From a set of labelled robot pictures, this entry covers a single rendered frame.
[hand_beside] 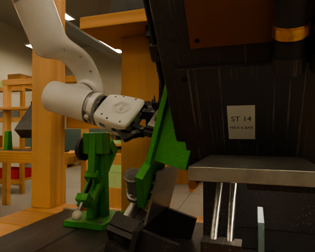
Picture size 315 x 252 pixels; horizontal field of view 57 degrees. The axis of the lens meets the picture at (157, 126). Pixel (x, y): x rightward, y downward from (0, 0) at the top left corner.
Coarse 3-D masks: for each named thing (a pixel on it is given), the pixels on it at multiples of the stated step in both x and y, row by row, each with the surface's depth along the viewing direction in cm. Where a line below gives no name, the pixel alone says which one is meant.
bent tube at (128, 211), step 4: (156, 112) 68; (152, 116) 67; (152, 120) 67; (148, 124) 66; (152, 124) 66; (152, 180) 71; (152, 184) 70; (132, 204) 66; (136, 204) 66; (128, 208) 65; (132, 208) 65; (136, 208) 65; (140, 208) 66; (124, 212) 65; (128, 212) 64; (132, 212) 64; (136, 212) 65; (132, 216) 64
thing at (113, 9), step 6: (114, 0) 95; (120, 0) 94; (126, 0) 94; (132, 0) 93; (138, 0) 92; (114, 6) 95; (120, 6) 94; (126, 6) 94; (132, 6) 93; (138, 6) 92
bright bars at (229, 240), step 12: (216, 192) 51; (216, 204) 49; (228, 204) 49; (216, 216) 48; (228, 216) 47; (216, 228) 46; (228, 228) 46; (204, 240) 44; (216, 240) 44; (228, 240) 44; (240, 240) 44
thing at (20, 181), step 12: (0, 84) 560; (24, 96) 548; (0, 120) 551; (12, 120) 543; (0, 144) 576; (24, 144) 547; (0, 168) 583; (12, 168) 601; (24, 168) 547; (0, 180) 549; (12, 180) 545; (24, 180) 547
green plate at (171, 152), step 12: (168, 108) 58; (156, 120) 58; (168, 120) 58; (156, 132) 57; (168, 132) 58; (156, 144) 58; (168, 144) 58; (180, 144) 57; (156, 156) 59; (168, 156) 58; (180, 156) 57; (156, 168) 63; (180, 168) 57
